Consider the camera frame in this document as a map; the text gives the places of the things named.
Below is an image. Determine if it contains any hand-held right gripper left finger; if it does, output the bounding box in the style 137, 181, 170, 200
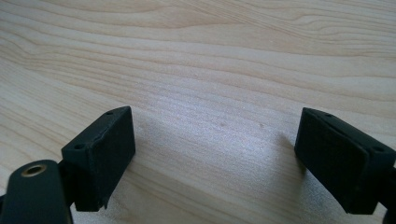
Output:
57, 105, 136, 213

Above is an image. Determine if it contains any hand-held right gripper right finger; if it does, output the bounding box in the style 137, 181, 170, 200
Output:
293, 106, 396, 216

